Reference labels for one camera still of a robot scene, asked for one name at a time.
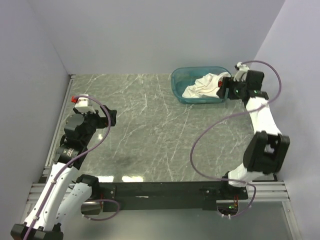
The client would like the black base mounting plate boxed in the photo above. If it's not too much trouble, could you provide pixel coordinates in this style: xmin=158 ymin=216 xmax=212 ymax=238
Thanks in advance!
xmin=89 ymin=181 xmax=249 ymax=212

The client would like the teal plastic bin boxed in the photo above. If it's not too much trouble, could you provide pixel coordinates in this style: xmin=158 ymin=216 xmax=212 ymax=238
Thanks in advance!
xmin=171 ymin=66 xmax=230 ymax=105

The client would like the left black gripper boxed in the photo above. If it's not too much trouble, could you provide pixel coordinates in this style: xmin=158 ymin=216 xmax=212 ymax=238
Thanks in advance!
xmin=73 ymin=104 xmax=117 ymax=146

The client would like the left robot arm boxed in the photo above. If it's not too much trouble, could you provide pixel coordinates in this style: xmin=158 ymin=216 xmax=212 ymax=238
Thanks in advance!
xmin=10 ymin=105 xmax=117 ymax=240

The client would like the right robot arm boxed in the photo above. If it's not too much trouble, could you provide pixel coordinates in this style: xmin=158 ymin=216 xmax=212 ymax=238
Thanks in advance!
xmin=217 ymin=69 xmax=290 ymax=200

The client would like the aluminium frame rail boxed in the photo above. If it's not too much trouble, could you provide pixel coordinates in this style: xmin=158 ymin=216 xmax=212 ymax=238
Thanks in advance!
xmin=26 ymin=181 xmax=290 ymax=204

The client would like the white t-shirt red print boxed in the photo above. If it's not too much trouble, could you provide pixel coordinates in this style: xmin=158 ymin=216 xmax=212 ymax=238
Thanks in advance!
xmin=182 ymin=72 xmax=231 ymax=98

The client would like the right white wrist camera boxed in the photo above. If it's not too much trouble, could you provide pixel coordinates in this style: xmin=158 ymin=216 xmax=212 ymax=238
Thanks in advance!
xmin=233 ymin=62 xmax=250 ymax=82

